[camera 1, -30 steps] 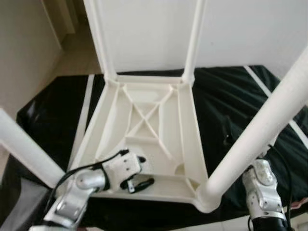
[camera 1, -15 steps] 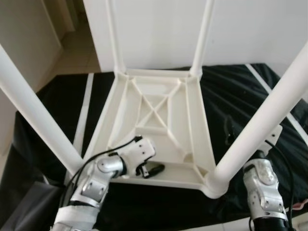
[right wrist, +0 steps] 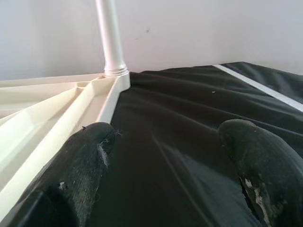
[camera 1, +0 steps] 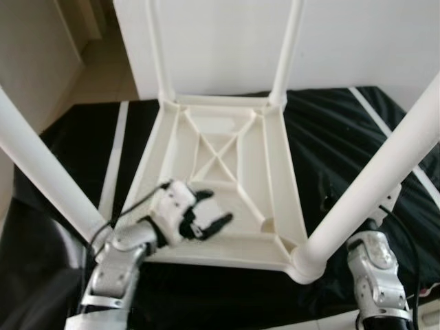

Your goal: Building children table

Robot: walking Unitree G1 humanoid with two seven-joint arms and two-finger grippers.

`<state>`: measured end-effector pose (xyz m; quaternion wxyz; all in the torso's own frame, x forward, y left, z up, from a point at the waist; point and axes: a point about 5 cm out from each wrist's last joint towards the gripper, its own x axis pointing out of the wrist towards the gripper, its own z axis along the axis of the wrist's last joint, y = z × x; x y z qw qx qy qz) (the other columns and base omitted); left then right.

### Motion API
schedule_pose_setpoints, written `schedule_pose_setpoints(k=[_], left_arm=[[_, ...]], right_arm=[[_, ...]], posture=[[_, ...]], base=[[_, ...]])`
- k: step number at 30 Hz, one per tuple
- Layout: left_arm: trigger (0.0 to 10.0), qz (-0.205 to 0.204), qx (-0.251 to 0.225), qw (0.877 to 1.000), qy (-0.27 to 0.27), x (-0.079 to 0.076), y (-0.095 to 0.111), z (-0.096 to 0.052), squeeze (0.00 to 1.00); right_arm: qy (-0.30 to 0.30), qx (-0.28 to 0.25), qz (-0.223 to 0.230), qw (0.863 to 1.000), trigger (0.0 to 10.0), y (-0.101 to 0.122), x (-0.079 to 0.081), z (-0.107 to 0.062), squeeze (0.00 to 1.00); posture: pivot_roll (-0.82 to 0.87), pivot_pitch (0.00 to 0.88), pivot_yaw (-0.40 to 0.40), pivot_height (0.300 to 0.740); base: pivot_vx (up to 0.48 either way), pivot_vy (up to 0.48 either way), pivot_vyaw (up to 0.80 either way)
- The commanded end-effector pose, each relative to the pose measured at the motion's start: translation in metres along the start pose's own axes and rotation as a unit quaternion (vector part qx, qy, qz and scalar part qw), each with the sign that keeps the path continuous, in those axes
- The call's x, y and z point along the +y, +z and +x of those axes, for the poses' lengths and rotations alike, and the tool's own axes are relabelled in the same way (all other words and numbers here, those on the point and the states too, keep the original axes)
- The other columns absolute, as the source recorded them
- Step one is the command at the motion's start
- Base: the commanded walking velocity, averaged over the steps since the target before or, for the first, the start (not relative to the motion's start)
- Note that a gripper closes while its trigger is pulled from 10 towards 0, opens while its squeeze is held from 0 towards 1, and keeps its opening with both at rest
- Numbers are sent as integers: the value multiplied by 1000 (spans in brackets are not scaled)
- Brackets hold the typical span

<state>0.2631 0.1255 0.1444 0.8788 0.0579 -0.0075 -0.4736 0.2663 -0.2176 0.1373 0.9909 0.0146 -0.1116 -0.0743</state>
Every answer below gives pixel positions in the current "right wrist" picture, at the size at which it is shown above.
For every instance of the white tape strip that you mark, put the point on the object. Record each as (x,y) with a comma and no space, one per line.
(260,87)

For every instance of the white plastic table top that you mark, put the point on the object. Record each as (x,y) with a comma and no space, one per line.
(47,113)

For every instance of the black cloth cover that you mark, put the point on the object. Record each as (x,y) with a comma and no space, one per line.
(177,113)

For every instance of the white plastic table leg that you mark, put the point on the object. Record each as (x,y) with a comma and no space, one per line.
(111,35)

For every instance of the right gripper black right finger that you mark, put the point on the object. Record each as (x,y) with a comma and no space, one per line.
(272,170)

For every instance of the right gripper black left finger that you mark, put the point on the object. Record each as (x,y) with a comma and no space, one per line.
(71,177)

